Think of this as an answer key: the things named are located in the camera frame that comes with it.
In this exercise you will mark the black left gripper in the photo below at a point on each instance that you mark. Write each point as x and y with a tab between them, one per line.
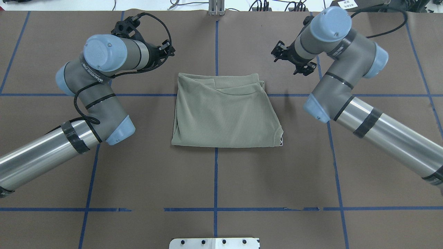
150	51

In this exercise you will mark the olive green long-sleeve shirt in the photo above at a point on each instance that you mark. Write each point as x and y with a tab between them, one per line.
224	112

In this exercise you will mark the white camera pole base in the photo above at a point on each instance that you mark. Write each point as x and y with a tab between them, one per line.
215	243

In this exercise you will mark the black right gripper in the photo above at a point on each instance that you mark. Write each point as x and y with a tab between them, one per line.
293	52

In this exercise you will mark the black laptop computer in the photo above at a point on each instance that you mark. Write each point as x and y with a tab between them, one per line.
345	4

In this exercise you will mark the brown paper table cover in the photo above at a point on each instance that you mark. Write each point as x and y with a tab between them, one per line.
324	188

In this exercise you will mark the aluminium frame post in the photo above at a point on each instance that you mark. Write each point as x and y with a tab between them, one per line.
216	8

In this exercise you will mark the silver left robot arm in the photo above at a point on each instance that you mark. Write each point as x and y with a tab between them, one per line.
55	136

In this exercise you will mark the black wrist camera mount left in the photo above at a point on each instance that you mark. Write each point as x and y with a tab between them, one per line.
127	28

